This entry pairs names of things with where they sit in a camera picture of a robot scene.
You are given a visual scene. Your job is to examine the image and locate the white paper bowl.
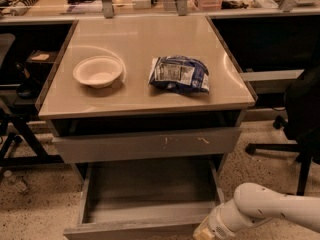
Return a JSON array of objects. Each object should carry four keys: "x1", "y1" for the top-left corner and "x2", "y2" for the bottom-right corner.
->
[{"x1": 73, "y1": 56, "x2": 124, "y2": 89}]

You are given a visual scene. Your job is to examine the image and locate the grey top drawer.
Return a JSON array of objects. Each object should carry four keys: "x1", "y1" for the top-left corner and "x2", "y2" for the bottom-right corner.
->
[{"x1": 53, "y1": 127, "x2": 241, "y2": 163}]

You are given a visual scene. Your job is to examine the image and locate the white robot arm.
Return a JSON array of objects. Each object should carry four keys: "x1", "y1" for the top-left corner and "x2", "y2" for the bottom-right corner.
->
[{"x1": 193, "y1": 183, "x2": 320, "y2": 240}]

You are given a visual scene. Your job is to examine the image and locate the blue chip bag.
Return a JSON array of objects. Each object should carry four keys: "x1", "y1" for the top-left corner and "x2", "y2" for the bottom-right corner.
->
[{"x1": 149, "y1": 55, "x2": 209, "y2": 94}]

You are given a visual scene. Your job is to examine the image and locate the long back workbench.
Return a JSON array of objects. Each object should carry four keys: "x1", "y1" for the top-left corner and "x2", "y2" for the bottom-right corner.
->
[{"x1": 1, "y1": 0, "x2": 320, "y2": 23}]

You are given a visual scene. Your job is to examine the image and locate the black stand left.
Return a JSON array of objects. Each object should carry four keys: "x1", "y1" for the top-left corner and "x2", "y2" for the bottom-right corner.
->
[{"x1": 0, "y1": 33, "x2": 63, "y2": 167}]

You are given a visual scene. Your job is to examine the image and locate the yellow-white gripper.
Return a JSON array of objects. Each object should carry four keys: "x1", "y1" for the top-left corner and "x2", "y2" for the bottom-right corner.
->
[{"x1": 193, "y1": 205, "x2": 237, "y2": 240}]

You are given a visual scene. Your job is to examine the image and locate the grey drawer cabinet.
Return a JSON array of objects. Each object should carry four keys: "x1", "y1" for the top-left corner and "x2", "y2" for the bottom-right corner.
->
[{"x1": 34, "y1": 14, "x2": 258, "y2": 185}]

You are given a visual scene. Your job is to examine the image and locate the black office chair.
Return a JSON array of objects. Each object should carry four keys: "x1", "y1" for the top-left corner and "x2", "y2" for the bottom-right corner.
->
[{"x1": 245, "y1": 47, "x2": 320, "y2": 196}]

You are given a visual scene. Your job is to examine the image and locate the clear plastic bottle on floor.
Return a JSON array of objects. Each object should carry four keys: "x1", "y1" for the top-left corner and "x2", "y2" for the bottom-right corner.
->
[{"x1": 4, "y1": 170, "x2": 28, "y2": 194}]

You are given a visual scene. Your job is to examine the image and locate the grey drawer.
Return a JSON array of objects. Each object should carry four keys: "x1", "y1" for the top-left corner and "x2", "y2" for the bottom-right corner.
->
[
  {"x1": 53, "y1": 127, "x2": 241, "y2": 163},
  {"x1": 64, "y1": 156, "x2": 224, "y2": 240}
]

